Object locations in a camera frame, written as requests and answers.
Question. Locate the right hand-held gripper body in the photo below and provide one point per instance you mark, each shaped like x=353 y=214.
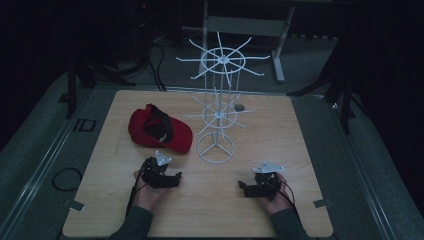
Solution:
x=265 y=188

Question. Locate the small metal table bracket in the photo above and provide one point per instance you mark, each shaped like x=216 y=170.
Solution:
x=322 y=202
x=74 y=205

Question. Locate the metal floor rail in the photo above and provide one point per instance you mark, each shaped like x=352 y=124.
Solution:
x=43 y=168
x=363 y=173

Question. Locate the black rectangular floor bracket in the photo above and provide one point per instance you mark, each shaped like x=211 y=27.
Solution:
x=80 y=125

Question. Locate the person's right hand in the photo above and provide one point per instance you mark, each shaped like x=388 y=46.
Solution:
x=275 y=205

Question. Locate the red baseball cap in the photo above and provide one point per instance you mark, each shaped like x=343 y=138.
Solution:
x=178 y=135

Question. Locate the small grey round object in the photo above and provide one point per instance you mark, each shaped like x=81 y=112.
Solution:
x=239 y=107

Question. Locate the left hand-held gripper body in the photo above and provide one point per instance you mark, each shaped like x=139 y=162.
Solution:
x=155 y=176

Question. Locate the white metal table frame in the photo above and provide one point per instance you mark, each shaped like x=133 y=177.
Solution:
x=246 y=26

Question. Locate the black metal stand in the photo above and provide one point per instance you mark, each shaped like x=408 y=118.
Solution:
x=71 y=90
x=346 y=106

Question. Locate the person's left hand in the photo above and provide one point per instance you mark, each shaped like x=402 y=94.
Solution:
x=148 y=198

